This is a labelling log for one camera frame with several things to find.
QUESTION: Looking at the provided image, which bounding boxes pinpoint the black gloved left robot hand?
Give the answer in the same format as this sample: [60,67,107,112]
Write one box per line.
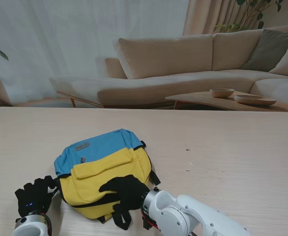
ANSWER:
[14,175,56,217]

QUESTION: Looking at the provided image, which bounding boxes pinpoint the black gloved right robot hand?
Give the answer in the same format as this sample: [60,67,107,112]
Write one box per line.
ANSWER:
[98,175,151,212]

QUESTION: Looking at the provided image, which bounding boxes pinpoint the blue and yellow school backpack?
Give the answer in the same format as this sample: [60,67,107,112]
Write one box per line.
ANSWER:
[54,128,161,231]

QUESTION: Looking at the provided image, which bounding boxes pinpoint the wooden coffee table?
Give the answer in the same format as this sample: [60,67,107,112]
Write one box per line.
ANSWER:
[165,90,288,117]

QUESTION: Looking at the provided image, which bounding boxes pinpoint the beige sofa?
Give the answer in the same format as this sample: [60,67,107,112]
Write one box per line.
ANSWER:
[49,24,288,109]

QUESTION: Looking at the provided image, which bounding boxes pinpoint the small deep wooden bowl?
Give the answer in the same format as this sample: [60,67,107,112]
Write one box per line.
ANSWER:
[209,88,235,98]

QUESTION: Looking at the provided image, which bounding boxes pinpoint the wide shallow wooden bowl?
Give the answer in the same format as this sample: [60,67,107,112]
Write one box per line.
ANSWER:
[234,94,277,106]

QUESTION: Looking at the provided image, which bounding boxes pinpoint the white sheer curtain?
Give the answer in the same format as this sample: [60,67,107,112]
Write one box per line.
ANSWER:
[0,0,191,107]

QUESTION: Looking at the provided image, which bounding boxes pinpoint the beige curtain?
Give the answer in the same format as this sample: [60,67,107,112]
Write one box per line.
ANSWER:
[182,0,266,36]

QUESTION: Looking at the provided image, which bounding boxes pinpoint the tall green leafy plant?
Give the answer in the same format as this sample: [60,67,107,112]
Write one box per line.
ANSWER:
[214,0,285,34]

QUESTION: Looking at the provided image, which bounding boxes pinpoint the grey sofa cushion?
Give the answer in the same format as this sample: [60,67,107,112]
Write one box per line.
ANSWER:
[242,29,288,72]

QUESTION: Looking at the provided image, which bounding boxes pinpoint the left arm red black cables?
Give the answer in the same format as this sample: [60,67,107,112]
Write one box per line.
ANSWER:
[44,213,54,236]

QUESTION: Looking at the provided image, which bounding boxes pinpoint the arm red black cables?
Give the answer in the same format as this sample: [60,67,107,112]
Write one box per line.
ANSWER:
[44,213,54,236]
[141,208,160,231]

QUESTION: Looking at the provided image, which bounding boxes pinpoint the right arm red black cables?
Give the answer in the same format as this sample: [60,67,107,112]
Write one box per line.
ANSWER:
[141,208,160,231]

